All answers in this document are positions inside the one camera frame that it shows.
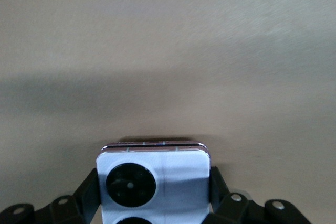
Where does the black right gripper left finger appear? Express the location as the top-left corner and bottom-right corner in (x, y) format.
(0, 167), (102, 224)

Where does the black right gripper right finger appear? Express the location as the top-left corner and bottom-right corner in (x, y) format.
(204, 165), (317, 224)

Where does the lavender flip phone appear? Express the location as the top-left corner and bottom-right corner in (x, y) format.
(96, 136), (212, 224)

